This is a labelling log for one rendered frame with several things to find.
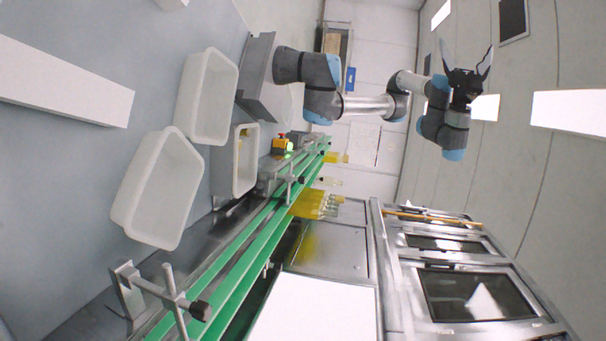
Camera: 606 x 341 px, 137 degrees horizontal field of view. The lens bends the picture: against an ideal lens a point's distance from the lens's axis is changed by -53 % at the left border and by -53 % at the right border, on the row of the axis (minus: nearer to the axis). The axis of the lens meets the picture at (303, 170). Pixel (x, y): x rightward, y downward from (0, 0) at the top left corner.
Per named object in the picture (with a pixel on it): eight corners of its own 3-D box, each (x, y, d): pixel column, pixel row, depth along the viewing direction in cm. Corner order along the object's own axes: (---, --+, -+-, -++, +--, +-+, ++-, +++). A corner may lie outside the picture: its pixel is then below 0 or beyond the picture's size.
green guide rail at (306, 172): (271, 197, 95) (291, 201, 94) (272, 195, 95) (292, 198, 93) (324, 142, 262) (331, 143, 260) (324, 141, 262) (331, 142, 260)
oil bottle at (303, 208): (272, 212, 101) (324, 221, 98) (273, 199, 100) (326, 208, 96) (276, 207, 106) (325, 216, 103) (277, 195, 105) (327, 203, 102)
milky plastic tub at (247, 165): (210, 195, 73) (235, 201, 72) (212, 122, 68) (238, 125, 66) (235, 180, 90) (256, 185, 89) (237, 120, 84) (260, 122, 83)
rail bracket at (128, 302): (107, 312, 31) (210, 369, 27) (79, 233, 26) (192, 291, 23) (123, 298, 35) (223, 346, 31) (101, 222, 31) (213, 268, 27)
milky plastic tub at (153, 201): (94, 221, 33) (122, 235, 32) (141, 117, 43) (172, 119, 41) (148, 242, 49) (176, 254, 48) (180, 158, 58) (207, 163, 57)
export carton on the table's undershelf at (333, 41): (325, 31, 556) (341, 32, 549) (327, 38, 599) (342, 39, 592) (322, 54, 566) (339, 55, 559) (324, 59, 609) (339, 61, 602)
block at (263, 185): (250, 195, 91) (268, 199, 90) (251, 171, 89) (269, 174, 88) (253, 193, 95) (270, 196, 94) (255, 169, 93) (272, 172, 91)
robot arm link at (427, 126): (433, 105, 76) (457, 114, 67) (427, 134, 81) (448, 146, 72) (418, 103, 74) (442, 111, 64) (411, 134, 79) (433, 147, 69)
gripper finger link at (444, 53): (429, 42, 58) (447, 70, 59) (431, 42, 53) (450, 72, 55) (438, 37, 56) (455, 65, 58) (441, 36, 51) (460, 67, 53)
